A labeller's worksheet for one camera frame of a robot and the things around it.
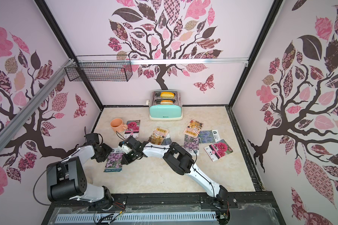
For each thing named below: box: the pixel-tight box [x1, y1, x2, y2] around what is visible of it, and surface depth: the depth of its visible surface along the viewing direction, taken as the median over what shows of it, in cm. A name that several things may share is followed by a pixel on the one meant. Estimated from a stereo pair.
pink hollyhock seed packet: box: [203, 138, 234, 162], surface depth 95 cm
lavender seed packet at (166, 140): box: [160, 133, 172, 146], surface depth 100 cm
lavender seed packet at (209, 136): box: [198, 129, 221, 144], surface depth 103 cm
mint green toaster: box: [145, 89, 184, 121], surface depth 102 cm
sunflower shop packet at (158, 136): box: [147, 126, 169, 145], surface depth 102 cm
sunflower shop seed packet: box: [182, 119, 205, 139], surface depth 106 cm
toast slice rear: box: [160, 91, 175, 99], surface depth 101 cm
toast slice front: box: [160, 99, 174, 105], surface depth 97 cm
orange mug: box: [110, 118, 128, 134], surface depth 100 cm
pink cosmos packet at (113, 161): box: [103, 147, 124, 173], surface depth 89 cm
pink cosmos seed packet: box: [184, 134, 200, 157], surface depth 99 cm
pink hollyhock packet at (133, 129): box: [123, 119, 141, 139], surface depth 108 cm
